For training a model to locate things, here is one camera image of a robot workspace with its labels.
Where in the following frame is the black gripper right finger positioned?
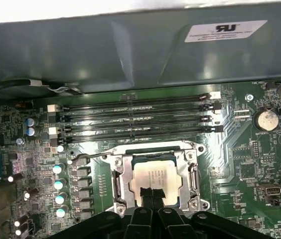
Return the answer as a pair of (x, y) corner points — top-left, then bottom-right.
(152, 188), (270, 239)

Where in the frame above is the black PC case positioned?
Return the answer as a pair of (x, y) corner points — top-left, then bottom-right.
(0, 8), (281, 239)

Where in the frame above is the green motherboard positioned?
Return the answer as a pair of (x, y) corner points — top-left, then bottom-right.
(0, 84), (281, 239)

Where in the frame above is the silver CPU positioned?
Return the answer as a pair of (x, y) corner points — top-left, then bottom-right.
(128, 159), (181, 208)

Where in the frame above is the metal socket cover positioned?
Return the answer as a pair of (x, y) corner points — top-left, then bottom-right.
(117, 151), (193, 209)

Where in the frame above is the internal USB port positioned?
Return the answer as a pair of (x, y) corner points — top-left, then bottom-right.
(259, 184), (281, 200)

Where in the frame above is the white case sticker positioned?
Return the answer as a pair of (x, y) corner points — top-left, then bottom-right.
(184, 19), (268, 43)

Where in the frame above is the black RAM slot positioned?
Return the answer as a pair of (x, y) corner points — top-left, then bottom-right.
(48, 115), (223, 136)
(55, 102), (222, 123)
(55, 125), (223, 145)
(47, 91), (221, 113)

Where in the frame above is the teal topped capacitor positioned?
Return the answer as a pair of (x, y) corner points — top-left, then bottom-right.
(55, 206), (70, 219)
(54, 193), (69, 206)
(54, 178), (69, 191)
(52, 163), (68, 175)

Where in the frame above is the CPU socket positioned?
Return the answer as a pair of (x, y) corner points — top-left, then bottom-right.
(100, 140), (211, 215)

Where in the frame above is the round coin battery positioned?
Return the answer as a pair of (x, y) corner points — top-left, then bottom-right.
(254, 108), (280, 132)

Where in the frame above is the dark blue capacitor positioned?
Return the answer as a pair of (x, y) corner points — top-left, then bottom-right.
(25, 126), (39, 137)
(25, 117), (39, 128)

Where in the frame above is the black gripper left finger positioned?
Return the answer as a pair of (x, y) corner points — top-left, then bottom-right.
(47, 187), (154, 239)

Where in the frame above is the thin metal locking lever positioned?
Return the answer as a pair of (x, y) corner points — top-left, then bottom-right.
(70, 153), (118, 165)

